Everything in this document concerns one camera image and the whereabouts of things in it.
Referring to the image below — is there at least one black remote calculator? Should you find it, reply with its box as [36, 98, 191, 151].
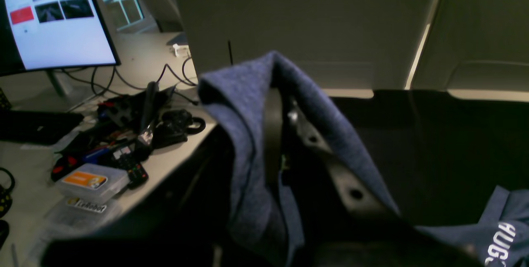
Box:
[110, 143, 149, 190]

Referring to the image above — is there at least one black cable bundle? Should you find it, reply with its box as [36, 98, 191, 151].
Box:
[153, 109, 206, 148]

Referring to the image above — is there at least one black table cloth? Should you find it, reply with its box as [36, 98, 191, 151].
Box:
[40, 91, 528, 267]

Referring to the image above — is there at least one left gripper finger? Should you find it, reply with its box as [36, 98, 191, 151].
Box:
[263, 87, 298, 185]

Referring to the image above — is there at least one computer monitor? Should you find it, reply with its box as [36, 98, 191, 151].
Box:
[0, 0, 121, 76]

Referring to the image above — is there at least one clear box orange label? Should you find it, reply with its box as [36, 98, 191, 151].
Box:
[55, 163, 130, 204]

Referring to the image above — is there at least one light blue t-shirt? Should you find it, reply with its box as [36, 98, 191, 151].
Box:
[198, 52, 528, 267]

